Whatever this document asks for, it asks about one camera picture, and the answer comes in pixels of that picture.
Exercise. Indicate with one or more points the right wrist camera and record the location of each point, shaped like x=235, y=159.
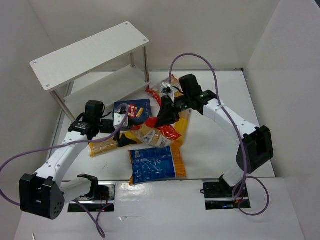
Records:
x=167, y=89

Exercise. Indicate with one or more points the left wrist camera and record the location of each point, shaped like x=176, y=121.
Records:
x=120, y=121

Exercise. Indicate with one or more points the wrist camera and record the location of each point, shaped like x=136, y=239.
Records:
x=120, y=121
x=167, y=89

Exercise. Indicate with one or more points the white two-tier shelf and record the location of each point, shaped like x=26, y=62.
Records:
x=106, y=67

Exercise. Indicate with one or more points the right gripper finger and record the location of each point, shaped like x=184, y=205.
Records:
x=167, y=108
x=165, y=119

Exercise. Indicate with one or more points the red fusilli pasta bag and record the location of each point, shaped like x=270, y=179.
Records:
x=156, y=137

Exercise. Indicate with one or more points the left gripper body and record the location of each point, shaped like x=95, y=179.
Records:
x=117, y=136

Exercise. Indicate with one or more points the yellow spaghetti pack left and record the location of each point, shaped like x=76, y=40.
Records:
x=106, y=146

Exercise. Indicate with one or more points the blue and orange pasta bag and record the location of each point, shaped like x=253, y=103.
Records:
x=157, y=164

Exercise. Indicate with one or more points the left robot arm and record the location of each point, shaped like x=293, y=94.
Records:
x=43, y=193

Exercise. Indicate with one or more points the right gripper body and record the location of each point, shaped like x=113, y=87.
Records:
x=170, y=107

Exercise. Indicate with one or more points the yellow spaghetti pack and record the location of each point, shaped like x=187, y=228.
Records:
x=182, y=125
x=106, y=146

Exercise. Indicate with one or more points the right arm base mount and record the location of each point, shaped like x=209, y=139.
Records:
x=217, y=199

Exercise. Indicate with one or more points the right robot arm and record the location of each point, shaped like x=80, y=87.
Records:
x=255, y=143

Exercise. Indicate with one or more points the red macaroni bag near shelf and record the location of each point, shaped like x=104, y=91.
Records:
x=156, y=90

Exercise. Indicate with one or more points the yellow spaghetti pack right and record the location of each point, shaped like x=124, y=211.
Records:
x=182, y=125

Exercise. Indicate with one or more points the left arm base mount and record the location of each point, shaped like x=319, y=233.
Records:
x=104, y=199

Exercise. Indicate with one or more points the blue Barilla pasta box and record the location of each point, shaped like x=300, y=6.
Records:
x=139, y=111

